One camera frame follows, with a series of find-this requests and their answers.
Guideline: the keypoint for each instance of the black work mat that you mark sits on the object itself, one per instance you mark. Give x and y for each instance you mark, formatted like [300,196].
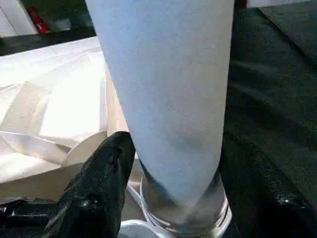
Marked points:
[272,109]

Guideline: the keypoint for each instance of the white plastic table top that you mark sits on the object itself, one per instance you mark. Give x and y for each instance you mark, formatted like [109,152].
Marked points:
[49,99]

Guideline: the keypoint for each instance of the small red item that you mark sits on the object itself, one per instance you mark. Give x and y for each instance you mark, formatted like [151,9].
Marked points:
[37,20]

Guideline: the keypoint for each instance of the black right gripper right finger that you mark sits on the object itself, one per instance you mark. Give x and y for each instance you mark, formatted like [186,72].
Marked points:
[267,198]

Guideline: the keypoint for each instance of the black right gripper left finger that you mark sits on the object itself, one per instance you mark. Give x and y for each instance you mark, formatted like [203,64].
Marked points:
[94,198]

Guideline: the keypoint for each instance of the white plastic table leg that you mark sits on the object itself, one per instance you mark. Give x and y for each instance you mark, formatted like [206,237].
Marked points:
[168,99]

